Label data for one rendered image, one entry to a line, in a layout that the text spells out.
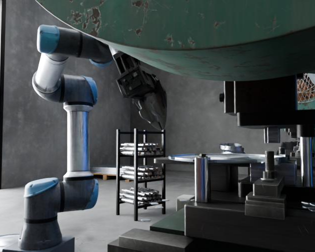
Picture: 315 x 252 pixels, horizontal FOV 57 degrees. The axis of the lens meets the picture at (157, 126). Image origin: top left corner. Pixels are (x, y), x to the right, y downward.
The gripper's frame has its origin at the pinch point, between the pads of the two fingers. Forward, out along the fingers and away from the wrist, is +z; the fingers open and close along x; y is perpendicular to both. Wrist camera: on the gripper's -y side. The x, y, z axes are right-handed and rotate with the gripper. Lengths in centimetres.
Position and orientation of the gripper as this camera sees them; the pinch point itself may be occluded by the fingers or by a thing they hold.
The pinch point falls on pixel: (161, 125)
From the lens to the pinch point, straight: 72.8
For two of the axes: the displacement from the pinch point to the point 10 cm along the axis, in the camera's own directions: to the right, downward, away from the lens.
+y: -4.2, -0.5, -9.1
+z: 3.8, 9.0, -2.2
